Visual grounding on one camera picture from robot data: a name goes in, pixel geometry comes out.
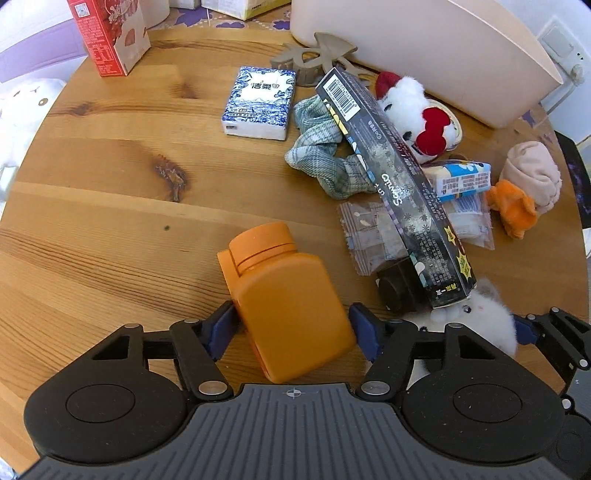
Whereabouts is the white fluffy plush toy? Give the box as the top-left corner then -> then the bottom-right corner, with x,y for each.
405,278 -> 518,358

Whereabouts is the round tin with plant print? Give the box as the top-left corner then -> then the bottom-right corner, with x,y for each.
430,99 -> 463,151

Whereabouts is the white wall socket switch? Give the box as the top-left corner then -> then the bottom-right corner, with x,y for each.
538,16 -> 590,86

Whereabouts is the green plaid scrunchie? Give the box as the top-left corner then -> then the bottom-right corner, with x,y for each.
284,95 -> 376,200

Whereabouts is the transparent snack packet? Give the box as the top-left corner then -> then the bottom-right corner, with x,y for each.
338,202 -> 408,276

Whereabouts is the yellow soft tissue pack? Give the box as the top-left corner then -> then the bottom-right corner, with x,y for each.
200,0 -> 290,20

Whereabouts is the white power cable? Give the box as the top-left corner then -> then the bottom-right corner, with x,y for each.
544,68 -> 583,114

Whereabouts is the beige hair claw clip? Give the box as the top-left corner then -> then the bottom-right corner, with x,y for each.
270,32 -> 372,88

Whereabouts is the orange fleece scrunchie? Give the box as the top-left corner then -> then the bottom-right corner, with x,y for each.
485,180 -> 538,240

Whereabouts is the long black cardboard box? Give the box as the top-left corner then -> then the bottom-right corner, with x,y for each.
315,67 -> 476,308

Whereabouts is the Hello Kitty plush toy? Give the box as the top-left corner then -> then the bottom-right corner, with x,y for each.
375,71 -> 448,164

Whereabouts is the red milk carton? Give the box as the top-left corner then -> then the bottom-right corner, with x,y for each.
67,0 -> 150,77

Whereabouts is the cartoon print tissue pack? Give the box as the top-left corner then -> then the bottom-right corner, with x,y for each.
423,161 -> 492,202

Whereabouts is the white sheep plush toy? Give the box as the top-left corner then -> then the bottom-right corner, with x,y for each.
1,78 -> 66,212

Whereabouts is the orange plastic bottle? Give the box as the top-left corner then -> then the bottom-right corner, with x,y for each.
217,222 -> 356,384

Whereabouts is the blue white pocket tissue pack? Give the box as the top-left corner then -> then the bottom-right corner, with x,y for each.
221,66 -> 297,141

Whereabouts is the small black round jar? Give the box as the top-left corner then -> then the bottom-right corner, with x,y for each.
377,258 -> 431,318

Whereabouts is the clear packet of wipes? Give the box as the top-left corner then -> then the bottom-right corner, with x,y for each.
444,193 -> 495,250

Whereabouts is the beige plastic storage basket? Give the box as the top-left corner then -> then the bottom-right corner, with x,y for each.
290,0 -> 563,128

